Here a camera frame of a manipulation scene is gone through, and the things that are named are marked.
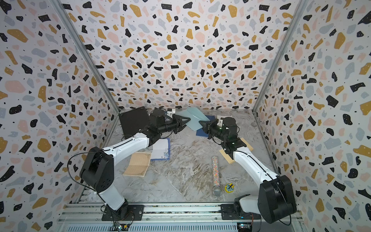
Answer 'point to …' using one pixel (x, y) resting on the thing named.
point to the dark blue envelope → (201, 132)
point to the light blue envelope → (195, 115)
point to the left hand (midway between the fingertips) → (192, 119)
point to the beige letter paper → (138, 165)
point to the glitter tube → (217, 189)
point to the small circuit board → (121, 227)
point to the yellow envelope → (228, 158)
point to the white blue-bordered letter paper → (161, 150)
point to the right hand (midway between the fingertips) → (198, 121)
